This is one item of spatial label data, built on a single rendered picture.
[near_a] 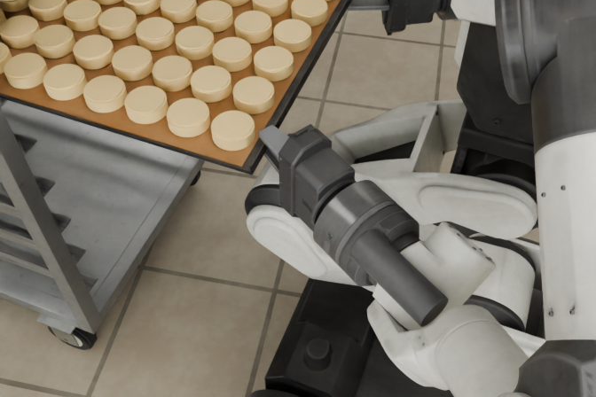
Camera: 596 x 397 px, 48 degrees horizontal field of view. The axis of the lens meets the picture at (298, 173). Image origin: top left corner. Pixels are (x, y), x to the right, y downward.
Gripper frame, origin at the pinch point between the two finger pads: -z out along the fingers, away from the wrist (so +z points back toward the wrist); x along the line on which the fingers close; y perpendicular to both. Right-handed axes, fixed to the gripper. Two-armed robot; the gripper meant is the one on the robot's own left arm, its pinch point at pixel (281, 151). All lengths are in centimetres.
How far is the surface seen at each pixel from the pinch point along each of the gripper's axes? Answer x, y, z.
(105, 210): -54, 10, -49
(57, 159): -54, 11, -68
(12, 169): -10.3, 24.1, -26.7
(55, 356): -69, 32, -34
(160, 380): -69, 18, -17
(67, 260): -34.4, 22.9, -27.3
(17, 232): -37, 27, -40
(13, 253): -46, 29, -43
